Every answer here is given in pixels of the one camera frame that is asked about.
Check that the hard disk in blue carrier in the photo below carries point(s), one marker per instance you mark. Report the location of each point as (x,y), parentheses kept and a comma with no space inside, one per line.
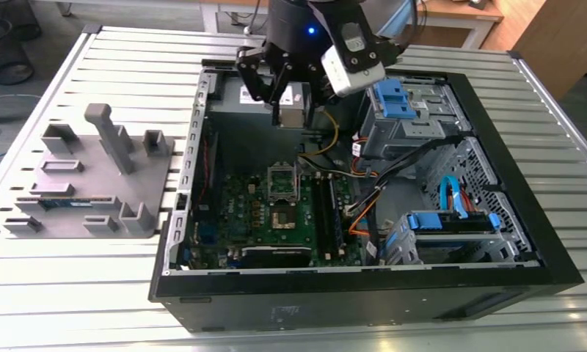
(423,221)

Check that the black PC case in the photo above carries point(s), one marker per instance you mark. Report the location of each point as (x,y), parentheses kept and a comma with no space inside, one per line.
(323,304)

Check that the grey power supply unit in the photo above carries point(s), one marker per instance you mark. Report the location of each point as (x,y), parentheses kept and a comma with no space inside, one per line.
(244,132)

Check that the small dark desk object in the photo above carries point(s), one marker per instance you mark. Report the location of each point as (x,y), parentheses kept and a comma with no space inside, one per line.
(478,3)

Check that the blue board connector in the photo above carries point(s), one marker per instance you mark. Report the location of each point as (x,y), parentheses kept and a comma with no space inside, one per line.
(207,234)

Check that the CPU socket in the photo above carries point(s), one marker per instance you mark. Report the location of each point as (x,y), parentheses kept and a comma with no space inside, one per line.
(283,219)

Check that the blue plastic drive latch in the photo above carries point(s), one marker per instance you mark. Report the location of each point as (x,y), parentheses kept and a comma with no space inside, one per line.
(396,102)

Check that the black table corner cap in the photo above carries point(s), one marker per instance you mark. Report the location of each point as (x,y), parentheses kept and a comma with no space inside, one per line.
(92,29)
(514,55)

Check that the metal locking lever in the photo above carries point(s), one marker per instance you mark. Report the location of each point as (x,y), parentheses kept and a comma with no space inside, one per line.
(300,183)

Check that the wooden cabinet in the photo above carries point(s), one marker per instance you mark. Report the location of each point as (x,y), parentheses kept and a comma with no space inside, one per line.
(567,36)

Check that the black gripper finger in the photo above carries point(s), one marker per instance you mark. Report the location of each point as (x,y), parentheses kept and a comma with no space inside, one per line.
(259,80)
(319,88)

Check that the green motherboard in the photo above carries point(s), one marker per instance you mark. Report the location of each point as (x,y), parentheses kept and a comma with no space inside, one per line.
(244,220)

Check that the white connector block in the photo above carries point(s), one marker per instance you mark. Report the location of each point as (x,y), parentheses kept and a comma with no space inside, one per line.
(351,210)

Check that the silver CPU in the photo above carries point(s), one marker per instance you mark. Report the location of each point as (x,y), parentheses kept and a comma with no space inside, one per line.
(292,118)

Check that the white metal table frame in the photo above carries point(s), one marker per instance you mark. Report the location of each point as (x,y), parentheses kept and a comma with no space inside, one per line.
(208,20)

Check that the black mesh waste bin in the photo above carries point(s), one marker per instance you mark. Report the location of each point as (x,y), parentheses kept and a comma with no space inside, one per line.
(9,62)

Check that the black round bin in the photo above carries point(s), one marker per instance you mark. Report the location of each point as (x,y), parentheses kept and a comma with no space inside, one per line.
(26,25)

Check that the black RAM slot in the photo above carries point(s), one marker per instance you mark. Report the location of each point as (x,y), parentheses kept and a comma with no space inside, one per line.
(328,216)
(323,216)
(335,216)

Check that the black graphics card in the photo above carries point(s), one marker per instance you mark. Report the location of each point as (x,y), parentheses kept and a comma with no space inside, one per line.
(273,256)

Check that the wooden desk white frame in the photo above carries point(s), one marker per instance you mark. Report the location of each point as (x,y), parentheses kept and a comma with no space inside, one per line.
(470,12)

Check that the grey parts rack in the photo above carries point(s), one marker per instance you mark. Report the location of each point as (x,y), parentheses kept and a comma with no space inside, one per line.
(141,183)

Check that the grey metal disk bay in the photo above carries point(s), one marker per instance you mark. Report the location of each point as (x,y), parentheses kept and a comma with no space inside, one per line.
(462,242)

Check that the blue RAM stick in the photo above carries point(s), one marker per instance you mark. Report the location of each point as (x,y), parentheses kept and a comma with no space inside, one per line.
(65,204)

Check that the grey metal drive cage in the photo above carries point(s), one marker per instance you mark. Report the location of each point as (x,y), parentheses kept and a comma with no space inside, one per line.
(420,128)

